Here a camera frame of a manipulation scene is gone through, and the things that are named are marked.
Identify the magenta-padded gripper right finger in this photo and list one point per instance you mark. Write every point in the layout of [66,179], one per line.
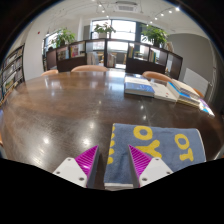
[155,170]

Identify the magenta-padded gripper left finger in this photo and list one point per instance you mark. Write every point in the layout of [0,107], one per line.
[71,171]

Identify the blue towel with yellow letters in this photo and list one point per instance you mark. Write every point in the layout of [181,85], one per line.
[165,136]

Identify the thick blue-edged book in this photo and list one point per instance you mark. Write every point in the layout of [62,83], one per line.
[185,100]

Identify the white book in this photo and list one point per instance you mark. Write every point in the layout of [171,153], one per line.
[163,91]

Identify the light colourful magazine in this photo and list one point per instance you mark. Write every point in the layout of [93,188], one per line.
[203,105]

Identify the dark blue book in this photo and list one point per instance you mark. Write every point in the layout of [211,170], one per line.
[138,88]

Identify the beige book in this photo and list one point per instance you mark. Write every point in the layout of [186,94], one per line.
[185,87]

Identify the orange wooden chairs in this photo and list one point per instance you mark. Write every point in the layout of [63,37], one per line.
[89,68]

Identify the dark room divider shelf unit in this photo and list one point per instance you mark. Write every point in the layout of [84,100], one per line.
[70,63]

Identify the potted green plant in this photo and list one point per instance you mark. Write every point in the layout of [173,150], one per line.
[64,36]
[104,28]
[155,35]

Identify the ceiling spot lights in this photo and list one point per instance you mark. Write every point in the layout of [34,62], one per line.
[177,9]

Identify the ceiling air conditioner unit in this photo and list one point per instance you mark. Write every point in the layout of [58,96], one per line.
[126,6]

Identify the white wall radiator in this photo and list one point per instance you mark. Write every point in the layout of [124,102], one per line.
[196,80]

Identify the wall bookshelf with books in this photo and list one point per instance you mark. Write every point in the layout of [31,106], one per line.
[11,73]

